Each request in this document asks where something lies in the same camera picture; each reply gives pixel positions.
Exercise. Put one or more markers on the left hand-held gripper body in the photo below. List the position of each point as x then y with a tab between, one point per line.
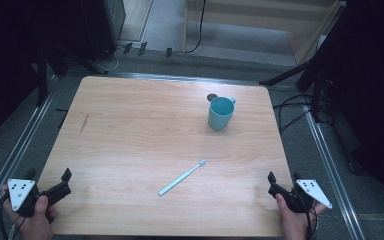
21	195

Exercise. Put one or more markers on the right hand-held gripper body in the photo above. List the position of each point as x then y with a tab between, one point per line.
295	201

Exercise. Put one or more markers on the teal cup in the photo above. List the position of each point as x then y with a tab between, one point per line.
220	115

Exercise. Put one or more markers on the light blue toothbrush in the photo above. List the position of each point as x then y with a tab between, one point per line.
181	179

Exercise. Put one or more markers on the person's right hand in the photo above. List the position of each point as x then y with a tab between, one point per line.
295	226

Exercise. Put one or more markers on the person's left hand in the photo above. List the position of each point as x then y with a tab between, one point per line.
33	225

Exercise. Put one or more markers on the black stand leg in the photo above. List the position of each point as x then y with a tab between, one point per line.
283	76
80	62

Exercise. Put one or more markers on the dark round disc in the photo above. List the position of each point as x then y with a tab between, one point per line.
211	97

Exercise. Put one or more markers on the dark curtain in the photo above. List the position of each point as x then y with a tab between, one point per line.
6	50
373	83

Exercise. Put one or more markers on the black cabinet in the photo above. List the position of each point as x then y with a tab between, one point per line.
103	26

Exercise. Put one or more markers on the metal floor rail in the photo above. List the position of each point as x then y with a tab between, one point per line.
330	166
13	156
180	78

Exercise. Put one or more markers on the black stand post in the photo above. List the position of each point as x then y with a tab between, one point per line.
316	93
41	78

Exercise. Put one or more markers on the light wooden frame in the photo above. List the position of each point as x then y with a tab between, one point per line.
246	20

